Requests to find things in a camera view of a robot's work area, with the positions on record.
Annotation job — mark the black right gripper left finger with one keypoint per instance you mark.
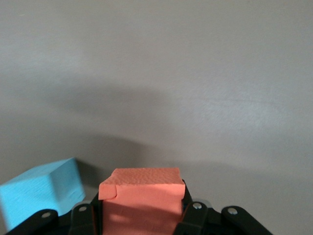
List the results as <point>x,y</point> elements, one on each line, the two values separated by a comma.
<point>84,220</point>

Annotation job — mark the orange foam block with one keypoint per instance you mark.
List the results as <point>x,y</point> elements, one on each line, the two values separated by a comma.
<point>141,195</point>

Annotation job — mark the blue foam block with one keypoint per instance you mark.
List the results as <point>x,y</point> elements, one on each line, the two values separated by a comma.
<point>31,188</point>

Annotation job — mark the large table cover sheet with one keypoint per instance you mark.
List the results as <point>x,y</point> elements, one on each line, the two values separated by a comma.
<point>156,73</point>

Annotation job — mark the black wrist mount bracket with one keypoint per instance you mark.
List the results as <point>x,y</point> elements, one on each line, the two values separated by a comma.
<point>240,221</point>

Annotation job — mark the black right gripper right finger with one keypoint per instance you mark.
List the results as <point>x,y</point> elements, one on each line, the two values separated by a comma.
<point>193,218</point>

